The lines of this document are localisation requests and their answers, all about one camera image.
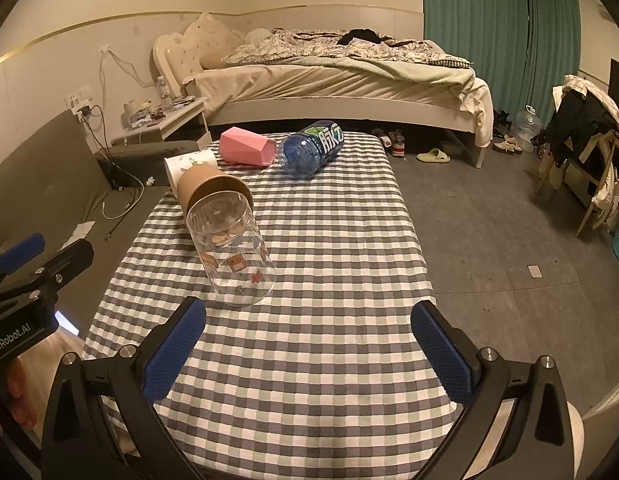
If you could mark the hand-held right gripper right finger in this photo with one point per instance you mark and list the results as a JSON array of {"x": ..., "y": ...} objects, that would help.
[{"x": 445, "y": 355}]

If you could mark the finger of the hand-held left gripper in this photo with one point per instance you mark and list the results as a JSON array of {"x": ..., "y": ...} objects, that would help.
[
  {"x": 64, "y": 262},
  {"x": 20, "y": 252}
]

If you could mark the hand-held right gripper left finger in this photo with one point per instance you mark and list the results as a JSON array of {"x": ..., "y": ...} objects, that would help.
[{"x": 173, "y": 352}]

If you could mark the clear printed glass cup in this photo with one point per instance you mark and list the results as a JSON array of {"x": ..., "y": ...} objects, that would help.
[{"x": 229, "y": 260}]

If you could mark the white printed paper cup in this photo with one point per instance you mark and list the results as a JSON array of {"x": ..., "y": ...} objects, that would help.
[{"x": 189, "y": 162}]

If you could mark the brown paper cup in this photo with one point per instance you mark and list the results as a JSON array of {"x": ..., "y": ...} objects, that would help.
[{"x": 204, "y": 182}]

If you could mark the pink faceted cup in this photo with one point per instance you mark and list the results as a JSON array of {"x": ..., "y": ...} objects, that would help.
[{"x": 247, "y": 145}]

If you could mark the person's left hand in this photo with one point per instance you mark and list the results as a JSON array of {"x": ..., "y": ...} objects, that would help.
[{"x": 22, "y": 395}]

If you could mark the white crumpled tissue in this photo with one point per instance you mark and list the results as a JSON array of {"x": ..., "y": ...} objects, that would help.
[{"x": 79, "y": 232}]

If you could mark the white paper scrap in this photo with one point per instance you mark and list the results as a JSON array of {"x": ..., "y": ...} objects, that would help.
[{"x": 535, "y": 271}]

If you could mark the grey checkered tablecloth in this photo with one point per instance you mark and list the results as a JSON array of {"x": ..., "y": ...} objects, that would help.
[{"x": 319, "y": 270}]

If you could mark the white nightstand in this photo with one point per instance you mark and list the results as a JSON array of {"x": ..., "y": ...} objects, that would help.
[{"x": 174, "y": 122}]

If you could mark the clear water bottle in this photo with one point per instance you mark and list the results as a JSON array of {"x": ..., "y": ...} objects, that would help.
[{"x": 163, "y": 92}]

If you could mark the green slipper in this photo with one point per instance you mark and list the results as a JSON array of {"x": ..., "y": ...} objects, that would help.
[{"x": 432, "y": 156}]

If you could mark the pair of dark shoes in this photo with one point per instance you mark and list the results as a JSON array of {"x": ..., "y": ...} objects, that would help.
[{"x": 394, "y": 142}]

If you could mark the light sneakers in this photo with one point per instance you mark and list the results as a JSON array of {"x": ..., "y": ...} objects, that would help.
[{"x": 507, "y": 145}]

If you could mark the wooden chair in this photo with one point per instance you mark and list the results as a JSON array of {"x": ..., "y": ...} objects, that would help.
[{"x": 597, "y": 175}]

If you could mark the blue plastic bottle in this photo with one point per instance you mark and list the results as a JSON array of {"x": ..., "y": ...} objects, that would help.
[{"x": 302, "y": 152}]

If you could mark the cream tufted headboard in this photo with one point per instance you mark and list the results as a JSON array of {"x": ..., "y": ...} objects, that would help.
[{"x": 179, "y": 52}]

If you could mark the large clear water jug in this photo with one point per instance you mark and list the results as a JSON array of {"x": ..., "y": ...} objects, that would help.
[{"x": 528, "y": 125}]

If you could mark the beige pillow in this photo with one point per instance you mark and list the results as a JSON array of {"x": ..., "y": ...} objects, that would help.
[{"x": 217, "y": 57}]

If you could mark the beige bed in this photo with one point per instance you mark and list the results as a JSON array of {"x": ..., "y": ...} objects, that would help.
[{"x": 339, "y": 102}]

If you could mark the pile of clothes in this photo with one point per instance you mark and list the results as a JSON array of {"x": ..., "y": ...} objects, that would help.
[{"x": 584, "y": 110}]

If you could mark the pale green blanket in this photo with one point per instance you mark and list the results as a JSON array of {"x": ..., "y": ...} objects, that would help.
[{"x": 414, "y": 72}]

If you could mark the floral quilt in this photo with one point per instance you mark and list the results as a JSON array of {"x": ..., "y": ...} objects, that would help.
[{"x": 309, "y": 45}]

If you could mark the black garment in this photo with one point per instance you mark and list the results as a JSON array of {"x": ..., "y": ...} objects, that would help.
[{"x": 359, "y": 36}]

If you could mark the green curtain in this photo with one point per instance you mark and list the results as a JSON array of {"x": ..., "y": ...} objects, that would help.
[{"x": 469, "y": 20}]

